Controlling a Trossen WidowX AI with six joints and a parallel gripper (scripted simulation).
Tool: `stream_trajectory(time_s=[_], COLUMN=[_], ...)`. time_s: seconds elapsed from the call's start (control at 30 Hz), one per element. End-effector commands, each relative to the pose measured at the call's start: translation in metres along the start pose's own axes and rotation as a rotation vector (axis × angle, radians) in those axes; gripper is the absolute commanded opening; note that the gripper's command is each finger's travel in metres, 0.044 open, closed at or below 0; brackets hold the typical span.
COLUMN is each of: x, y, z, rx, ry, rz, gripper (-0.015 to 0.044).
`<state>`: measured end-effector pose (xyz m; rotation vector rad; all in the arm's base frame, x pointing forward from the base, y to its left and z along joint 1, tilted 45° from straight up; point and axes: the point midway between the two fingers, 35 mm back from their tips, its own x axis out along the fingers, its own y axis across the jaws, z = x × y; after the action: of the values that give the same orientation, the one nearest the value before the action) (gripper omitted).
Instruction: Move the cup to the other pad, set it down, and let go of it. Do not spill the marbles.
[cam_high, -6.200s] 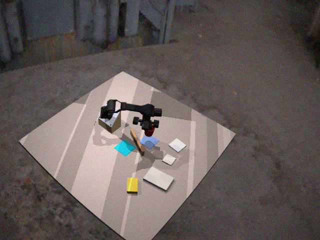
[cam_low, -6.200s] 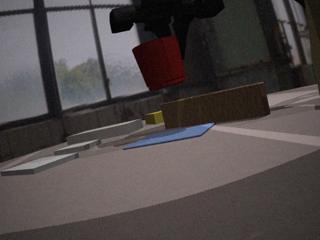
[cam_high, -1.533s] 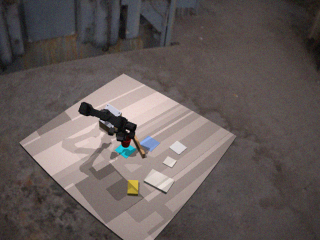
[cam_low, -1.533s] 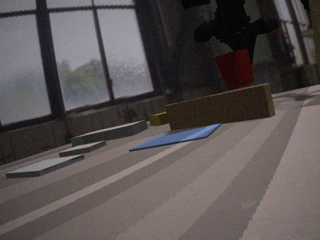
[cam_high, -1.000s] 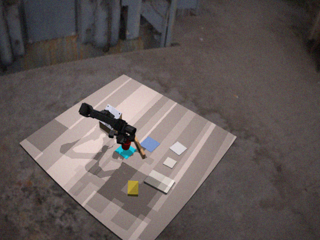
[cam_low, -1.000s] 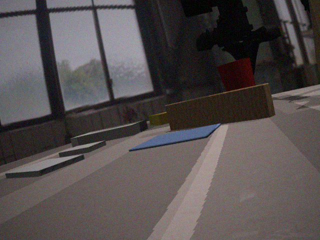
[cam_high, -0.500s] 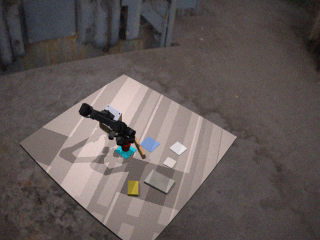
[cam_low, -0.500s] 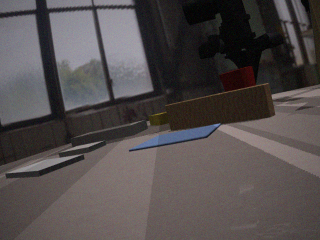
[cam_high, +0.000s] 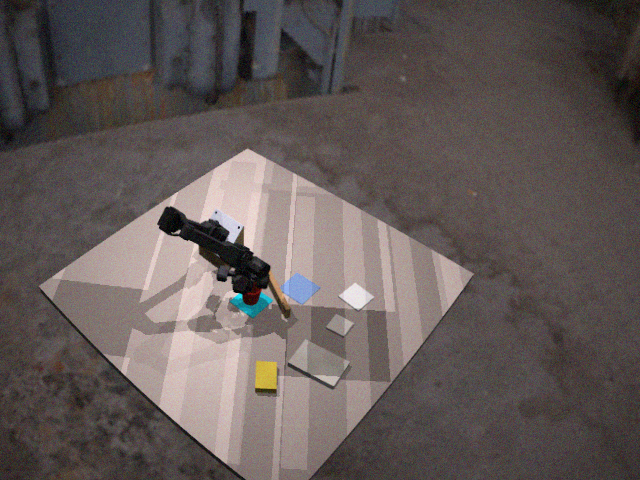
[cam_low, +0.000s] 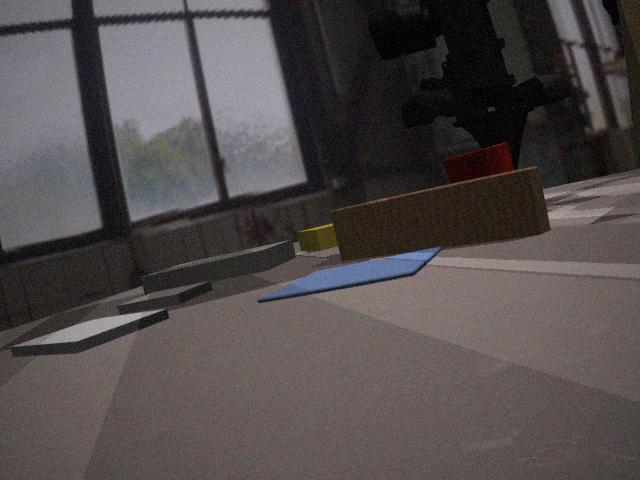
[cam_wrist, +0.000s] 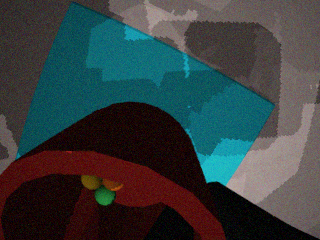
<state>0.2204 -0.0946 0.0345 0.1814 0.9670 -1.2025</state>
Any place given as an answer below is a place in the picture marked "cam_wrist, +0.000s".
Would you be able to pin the yellow marble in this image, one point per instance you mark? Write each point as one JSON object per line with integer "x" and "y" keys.
{"x": 91, "y": 182}

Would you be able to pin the green marble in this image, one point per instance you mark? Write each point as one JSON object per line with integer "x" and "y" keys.
{"x": 103, "y": 196}

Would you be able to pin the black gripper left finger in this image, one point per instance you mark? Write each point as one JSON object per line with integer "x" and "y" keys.
{"x": 170, "y": 226}

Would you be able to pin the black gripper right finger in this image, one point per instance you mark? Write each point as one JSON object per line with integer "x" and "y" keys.
{"x": 243, "y": 220}

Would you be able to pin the dark red cup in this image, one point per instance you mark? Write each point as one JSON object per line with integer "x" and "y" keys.
{"x": 135, "y": 144}

